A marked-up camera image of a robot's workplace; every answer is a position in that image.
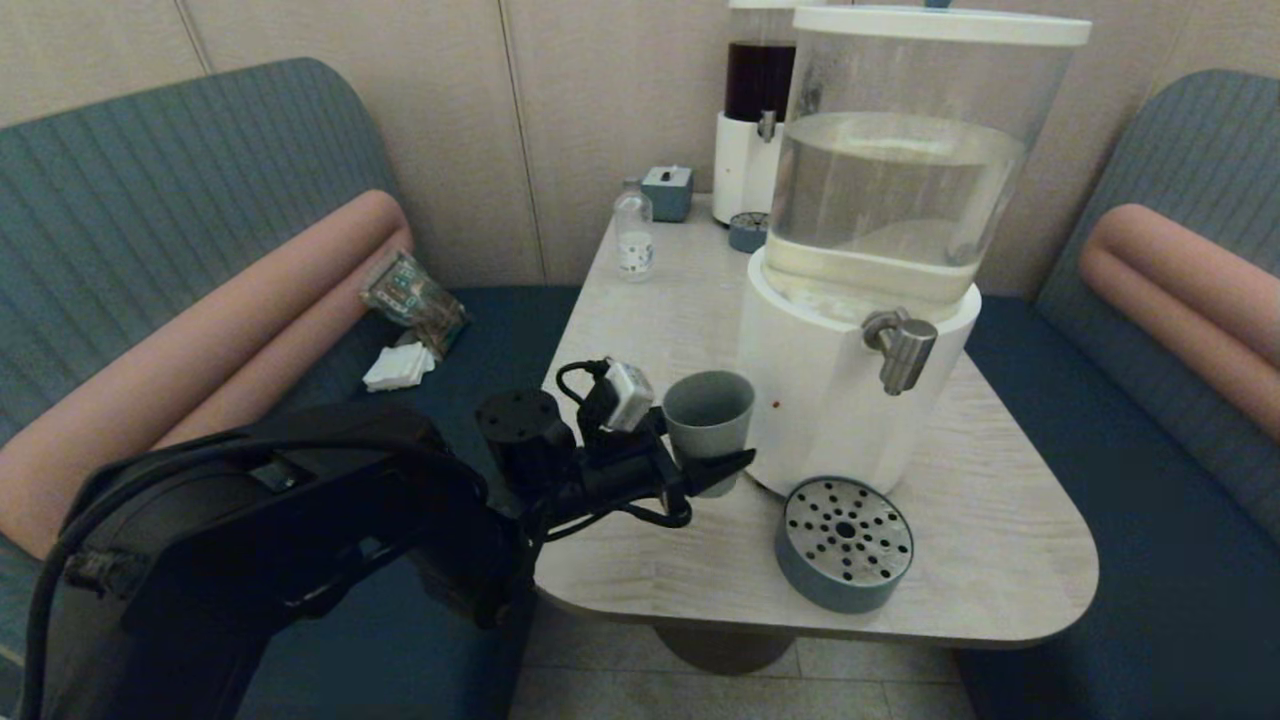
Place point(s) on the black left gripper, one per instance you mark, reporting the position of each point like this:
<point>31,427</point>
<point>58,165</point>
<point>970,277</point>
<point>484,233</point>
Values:
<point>625,475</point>

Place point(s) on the grey-blue plastic cup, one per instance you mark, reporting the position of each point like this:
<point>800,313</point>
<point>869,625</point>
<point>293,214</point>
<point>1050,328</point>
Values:
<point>708,420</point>

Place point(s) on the metal water dispenser tap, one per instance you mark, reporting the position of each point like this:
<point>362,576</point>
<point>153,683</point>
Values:
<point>905,350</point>

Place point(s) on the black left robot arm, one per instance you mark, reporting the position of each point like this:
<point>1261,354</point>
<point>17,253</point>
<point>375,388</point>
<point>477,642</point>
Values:
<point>300,530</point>

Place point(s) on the large round perforated drip tray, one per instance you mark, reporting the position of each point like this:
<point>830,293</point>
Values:
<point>845,550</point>

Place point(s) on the clear water dispenser white base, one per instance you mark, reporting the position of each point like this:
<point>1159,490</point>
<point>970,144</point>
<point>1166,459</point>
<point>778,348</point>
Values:
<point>860,300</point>

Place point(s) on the small round blue drip tray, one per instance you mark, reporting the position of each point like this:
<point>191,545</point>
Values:
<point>747,233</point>

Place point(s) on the small clear plastic bottle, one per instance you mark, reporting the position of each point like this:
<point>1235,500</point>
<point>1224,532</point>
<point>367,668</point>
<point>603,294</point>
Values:
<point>633,245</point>

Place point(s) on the small blue square box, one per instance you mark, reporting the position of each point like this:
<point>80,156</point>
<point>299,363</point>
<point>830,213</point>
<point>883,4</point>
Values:
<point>667,195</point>

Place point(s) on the dark drink dispenser white base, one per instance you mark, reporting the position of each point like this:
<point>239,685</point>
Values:
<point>745,150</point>

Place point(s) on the white paper napkins stack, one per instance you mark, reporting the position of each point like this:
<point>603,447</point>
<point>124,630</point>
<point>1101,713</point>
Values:
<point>398,368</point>

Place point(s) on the crinkled snack bag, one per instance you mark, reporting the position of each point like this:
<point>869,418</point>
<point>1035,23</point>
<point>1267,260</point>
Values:
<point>415,300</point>

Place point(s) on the blue ribbed bench sofa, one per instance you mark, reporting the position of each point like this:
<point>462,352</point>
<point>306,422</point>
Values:
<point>150,180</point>
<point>1150,500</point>

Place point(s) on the pink bolster cushion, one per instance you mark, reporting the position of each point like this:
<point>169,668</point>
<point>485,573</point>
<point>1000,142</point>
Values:
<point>200,350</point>
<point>1180,290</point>

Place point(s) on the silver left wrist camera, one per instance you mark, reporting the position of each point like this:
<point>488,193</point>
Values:
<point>628,395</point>

